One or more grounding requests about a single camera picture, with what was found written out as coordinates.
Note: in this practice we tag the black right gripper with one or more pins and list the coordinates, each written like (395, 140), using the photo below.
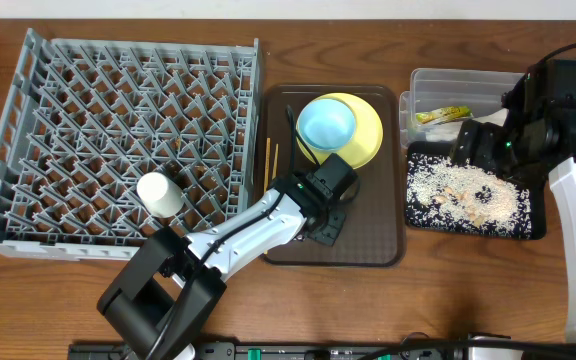
(487, 135)

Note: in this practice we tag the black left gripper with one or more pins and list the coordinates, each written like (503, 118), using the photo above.
(336, 223)

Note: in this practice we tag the light blue bowl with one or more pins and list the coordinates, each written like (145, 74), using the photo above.
(326, 124)

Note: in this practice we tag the wooden chopstick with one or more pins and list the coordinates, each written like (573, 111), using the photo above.
(266, 164)
(275, 162)

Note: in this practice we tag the green snack wrapper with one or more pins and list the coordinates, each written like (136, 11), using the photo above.
(443, 115)

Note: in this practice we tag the white napkin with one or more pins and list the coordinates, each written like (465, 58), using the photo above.
(448, 132)

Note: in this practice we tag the small white cup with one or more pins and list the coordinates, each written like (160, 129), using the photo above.
(160, 195)

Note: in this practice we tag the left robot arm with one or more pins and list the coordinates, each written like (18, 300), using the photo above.
(163, 296)

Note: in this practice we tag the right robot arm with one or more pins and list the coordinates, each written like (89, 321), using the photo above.
(562, 183)

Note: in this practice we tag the clear plastic waste bin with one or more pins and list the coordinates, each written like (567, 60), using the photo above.
(432, 88)

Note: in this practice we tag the black waste tray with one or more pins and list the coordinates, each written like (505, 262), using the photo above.
(468, 230)

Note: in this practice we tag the grey dishwasher rack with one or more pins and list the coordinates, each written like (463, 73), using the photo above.
(85, 119)

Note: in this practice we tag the dark brown serving tray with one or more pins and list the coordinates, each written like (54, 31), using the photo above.
(373, 234)

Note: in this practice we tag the pile of rice grains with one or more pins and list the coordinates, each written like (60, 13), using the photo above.
(468, 197)

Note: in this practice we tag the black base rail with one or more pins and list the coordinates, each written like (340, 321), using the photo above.
(235, 351)

